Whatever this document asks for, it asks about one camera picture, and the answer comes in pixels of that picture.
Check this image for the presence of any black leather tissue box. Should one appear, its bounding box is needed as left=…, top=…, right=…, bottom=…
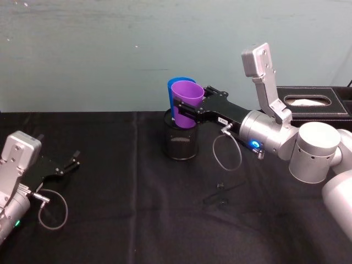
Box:
left=276, top=86, right=349, bottom=128

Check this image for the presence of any thin right gripper cable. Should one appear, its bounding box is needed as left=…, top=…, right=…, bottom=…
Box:
left=212, top=123, right=243, bottom=172

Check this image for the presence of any thin gripper cable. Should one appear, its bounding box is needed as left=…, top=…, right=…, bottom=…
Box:
left=212, top=123, right=243, bottom=172
left=29, top=189, right=69, bottom=230

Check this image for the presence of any black mesh pen holder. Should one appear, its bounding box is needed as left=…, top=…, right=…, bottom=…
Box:
left=164, top=108, right=199, bottom=161

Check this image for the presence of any thin left gripper cable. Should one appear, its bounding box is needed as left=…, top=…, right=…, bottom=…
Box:
left=29, top=189, right=69, bottom=230

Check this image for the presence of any purple plastic cup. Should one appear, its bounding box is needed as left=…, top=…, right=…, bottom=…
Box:
left=170, top=80, right=206, bottom=129

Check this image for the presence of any black table cloth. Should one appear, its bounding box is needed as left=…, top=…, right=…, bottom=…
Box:
left=0, top=111, right=352, bottom=264

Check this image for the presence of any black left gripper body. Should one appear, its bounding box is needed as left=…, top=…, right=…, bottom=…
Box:
left=21, top=154, right=65, bottom=195

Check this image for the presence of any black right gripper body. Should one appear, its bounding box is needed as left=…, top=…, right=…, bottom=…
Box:
left=197, top=94, right=250, bottom=133

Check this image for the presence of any blue plastic cup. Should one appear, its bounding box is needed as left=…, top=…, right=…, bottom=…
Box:
left=167, top=77, right=196, bottom=122

